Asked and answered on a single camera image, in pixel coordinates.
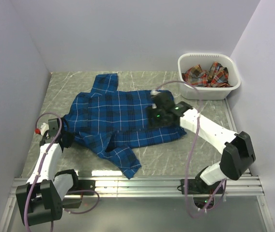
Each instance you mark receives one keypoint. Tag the blue plaid long sleeve shirt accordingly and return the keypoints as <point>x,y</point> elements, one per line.
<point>112,123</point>

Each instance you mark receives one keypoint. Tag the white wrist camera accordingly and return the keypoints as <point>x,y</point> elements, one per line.
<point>51,129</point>
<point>153,94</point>

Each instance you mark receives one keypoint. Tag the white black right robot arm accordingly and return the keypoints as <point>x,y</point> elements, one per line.
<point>236,149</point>

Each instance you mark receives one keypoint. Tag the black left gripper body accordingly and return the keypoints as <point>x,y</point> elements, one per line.
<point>69,137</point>

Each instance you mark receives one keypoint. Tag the aluminium mounting rail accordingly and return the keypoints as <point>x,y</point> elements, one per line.
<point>166,186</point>

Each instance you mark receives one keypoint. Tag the white plastic laundry basket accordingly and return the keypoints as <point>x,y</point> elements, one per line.
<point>205,60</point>

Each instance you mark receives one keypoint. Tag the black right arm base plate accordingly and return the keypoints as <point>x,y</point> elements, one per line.
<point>199,187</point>

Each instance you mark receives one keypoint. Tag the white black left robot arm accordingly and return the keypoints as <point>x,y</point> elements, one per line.
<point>40,199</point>

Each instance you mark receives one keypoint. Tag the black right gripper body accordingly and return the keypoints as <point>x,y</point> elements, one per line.
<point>158,118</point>

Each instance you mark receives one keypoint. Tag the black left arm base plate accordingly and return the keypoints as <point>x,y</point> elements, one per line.
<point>85,184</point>

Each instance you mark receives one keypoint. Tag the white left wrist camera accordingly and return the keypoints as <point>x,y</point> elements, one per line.
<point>51,129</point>

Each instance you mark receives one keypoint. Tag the red plaid shirt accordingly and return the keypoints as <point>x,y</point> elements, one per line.
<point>216,76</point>

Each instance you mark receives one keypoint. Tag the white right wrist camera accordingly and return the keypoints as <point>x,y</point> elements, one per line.
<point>153,94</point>

